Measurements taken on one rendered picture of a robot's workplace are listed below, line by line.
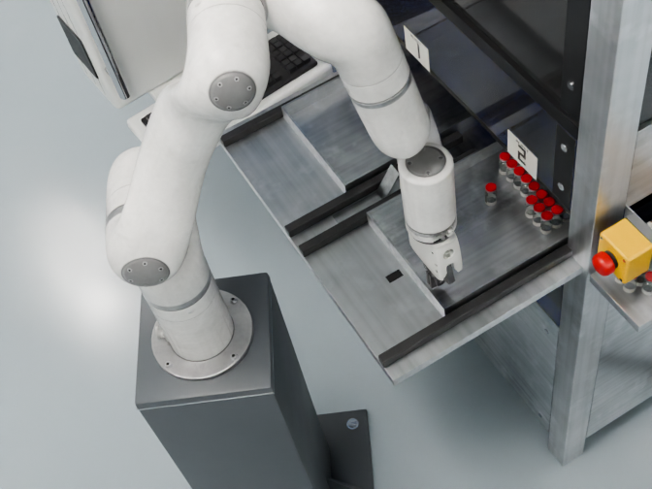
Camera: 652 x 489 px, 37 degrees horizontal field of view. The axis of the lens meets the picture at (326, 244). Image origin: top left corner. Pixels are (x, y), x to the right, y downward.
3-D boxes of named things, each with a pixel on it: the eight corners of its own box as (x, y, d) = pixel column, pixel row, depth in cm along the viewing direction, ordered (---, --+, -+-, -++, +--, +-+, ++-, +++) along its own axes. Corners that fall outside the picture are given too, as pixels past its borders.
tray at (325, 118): (419, 47, 213) (418, 34, 211) (490, 117, 199) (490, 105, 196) (283, 117, 207) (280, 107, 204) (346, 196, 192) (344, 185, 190)
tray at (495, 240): (513, 141, 194) (514, 129, 192) (600, 227, 180) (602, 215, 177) (368, 223, 188) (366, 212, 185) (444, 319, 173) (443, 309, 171)
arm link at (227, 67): (172, 221, 161) (173, 304, 152) (98, 209, 157) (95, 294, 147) (282, -13, 125) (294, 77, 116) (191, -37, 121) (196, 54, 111)
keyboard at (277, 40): (283, 34, 233) (282, 26, 231) (318, 65, 225) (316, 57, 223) (141, 122, 223) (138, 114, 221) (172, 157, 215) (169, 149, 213)
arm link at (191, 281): (141, 316, 163) (93, 232, 144) (141, 228, 174) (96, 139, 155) (212, 304, 162) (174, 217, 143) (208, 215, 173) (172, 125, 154)
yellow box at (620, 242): (629, 236, 168) (634, 211, 163) (658, 265, 164) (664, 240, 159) (594, 257, 167) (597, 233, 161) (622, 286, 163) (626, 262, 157)
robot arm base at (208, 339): (150, 387, 176) (117, 336, 161) (154, 298, 187) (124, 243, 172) (254, 374, 175) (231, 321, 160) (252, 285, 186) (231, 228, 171)
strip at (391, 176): (394, 182, 193) (391, 163, 188) (402, 192, 191) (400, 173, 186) (332, 215, 190) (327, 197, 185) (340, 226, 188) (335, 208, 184)
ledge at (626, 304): (650, 243, 179) (652, 237, 177) (701, 292, 171) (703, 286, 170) (588, 280, 176) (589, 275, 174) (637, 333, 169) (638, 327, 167)
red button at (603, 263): (605, 255, 165) (608, 242, 162) (622, 272, 163) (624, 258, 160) (588, 266, 164) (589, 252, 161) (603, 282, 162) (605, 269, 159)
